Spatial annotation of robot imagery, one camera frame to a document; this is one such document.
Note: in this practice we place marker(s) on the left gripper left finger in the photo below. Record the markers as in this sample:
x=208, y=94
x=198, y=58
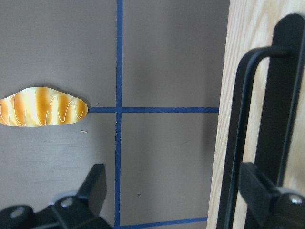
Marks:
x=82, y=210

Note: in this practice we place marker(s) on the striped toy bread roll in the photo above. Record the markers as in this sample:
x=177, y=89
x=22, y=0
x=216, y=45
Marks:
x=41, y=106

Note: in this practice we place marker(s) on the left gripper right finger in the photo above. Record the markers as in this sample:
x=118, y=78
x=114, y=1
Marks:
x=272, y=207

